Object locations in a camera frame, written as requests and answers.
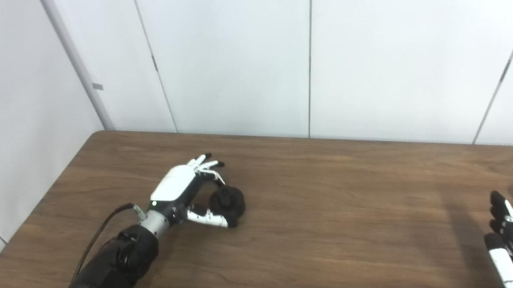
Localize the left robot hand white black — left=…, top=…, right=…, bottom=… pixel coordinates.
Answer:
left=145, top=150, right=239, bottom=236

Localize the round black part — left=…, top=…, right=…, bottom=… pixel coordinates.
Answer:
left=207, top=182, right=247, bottom=223

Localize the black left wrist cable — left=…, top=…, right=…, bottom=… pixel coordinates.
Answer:
left=66, top=202, right=153, bottom=279

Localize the grey wall corner post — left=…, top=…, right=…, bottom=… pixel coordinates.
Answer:
left=39, top=0, right=115, bottom=136

